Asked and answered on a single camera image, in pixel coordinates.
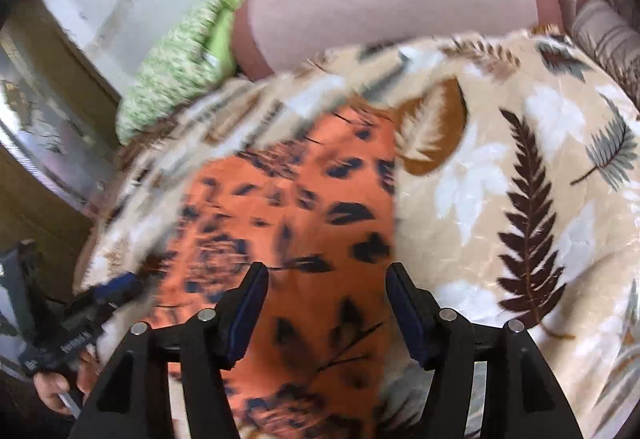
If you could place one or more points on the striped beige cushion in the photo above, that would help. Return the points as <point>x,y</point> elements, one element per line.
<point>608,32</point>

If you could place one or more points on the left human hand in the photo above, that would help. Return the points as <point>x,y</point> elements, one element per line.
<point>50,385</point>

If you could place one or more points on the orange black floral garment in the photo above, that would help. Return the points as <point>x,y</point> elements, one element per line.
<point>317,211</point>

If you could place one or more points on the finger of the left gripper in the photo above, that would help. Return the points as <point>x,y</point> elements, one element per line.
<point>118,291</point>

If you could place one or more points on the pink bolster pillow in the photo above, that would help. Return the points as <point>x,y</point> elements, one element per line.
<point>270,36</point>

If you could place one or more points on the beige leaf print blanket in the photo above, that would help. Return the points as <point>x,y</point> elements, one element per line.
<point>516,197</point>

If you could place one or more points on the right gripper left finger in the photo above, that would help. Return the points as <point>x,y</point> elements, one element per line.
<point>131,396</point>

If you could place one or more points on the brown wooden glass cabinet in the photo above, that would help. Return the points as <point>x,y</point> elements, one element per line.
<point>57,126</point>

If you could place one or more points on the green white patterned pillow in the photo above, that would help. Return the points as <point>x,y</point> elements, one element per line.
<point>191,59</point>

